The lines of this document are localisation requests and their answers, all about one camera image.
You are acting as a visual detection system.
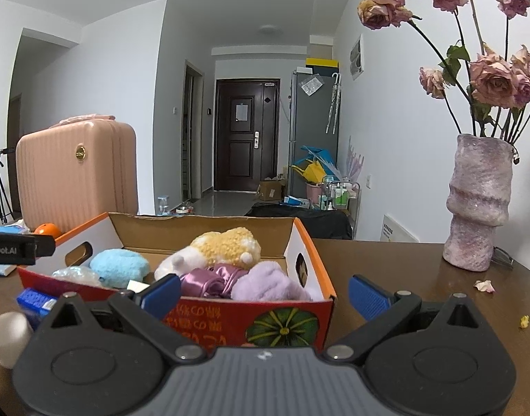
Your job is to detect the pink textured vase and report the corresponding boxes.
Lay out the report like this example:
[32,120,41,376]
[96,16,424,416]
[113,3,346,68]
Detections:
[442,133,514,271]

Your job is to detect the light blue plush toy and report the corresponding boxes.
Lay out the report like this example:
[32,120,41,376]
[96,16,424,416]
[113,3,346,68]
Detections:
[89,248,151,289]

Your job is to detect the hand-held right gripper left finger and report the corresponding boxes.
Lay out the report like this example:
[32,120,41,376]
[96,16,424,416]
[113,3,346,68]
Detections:
[31,274,207,362]

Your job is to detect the white folded umbrella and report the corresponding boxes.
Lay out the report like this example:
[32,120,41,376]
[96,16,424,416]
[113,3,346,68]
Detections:
[326,73,342,135]

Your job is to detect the brown carton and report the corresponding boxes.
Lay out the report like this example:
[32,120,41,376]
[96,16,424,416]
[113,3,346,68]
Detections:
[257,177,286,202]

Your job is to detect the small dark object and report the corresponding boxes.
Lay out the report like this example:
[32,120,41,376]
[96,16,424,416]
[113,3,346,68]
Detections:
[492,246,514,267]

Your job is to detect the metal cart with bottles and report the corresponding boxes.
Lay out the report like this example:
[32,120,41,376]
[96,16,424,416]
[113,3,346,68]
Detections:
[328,177,361,237]

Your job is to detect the dark brown entrance door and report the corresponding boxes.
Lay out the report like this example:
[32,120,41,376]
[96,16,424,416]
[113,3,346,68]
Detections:
[215,78,280,193]

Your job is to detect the lilac plastic hangers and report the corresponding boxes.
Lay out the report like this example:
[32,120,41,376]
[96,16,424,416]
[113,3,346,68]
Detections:
[345,136,365,180]

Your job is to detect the orange fruit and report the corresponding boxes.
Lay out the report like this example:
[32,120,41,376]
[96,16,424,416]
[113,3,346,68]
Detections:
[33,223,61,239]

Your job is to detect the white wall panel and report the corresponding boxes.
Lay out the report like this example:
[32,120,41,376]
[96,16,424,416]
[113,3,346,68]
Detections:
[349,35,364,81]

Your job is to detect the white foam cylinder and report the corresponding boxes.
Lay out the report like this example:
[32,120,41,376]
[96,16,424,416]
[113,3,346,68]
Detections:
[0,312,34,369]

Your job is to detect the lavender plush toy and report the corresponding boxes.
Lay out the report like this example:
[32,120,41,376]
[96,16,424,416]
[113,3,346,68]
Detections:
[230,261,313,302]

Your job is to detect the bunch of dried pink roses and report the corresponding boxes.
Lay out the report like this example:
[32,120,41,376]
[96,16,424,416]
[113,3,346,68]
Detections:
[357,0,530,144]

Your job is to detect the blue textured block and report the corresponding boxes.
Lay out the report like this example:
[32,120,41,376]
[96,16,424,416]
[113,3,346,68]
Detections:
[17,287,59,318]

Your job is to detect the purple satin cloth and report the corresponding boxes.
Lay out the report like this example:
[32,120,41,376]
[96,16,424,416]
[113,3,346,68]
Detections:
[179,263,248,300]

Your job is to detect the pink ribbed suitcase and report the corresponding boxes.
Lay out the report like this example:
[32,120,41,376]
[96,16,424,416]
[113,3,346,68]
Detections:
[16,114,138,232]

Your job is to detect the clear plastic document bag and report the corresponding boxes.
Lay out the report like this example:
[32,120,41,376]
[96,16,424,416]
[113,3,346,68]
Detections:
[300,75,324,96]

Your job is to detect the grey refrigerator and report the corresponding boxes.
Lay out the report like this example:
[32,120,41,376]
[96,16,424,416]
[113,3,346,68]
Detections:
[289,68,340,202]

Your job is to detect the black bag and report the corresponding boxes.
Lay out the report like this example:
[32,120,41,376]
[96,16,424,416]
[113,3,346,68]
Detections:
[244,205,353,240]

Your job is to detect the clear bubble wrap bag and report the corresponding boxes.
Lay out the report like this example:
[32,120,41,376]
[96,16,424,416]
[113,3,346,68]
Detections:
[52,266,105,287]

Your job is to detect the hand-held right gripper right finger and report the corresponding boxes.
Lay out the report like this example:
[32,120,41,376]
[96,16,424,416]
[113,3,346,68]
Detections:
[323,274,500,362]

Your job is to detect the yellow and white plush toy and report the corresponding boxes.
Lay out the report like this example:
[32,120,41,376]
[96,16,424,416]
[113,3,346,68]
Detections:
[154,227,262,280]

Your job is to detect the orange-edged cardboard box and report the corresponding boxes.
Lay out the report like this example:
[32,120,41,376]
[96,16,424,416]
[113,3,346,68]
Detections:
[17,212,337,352]

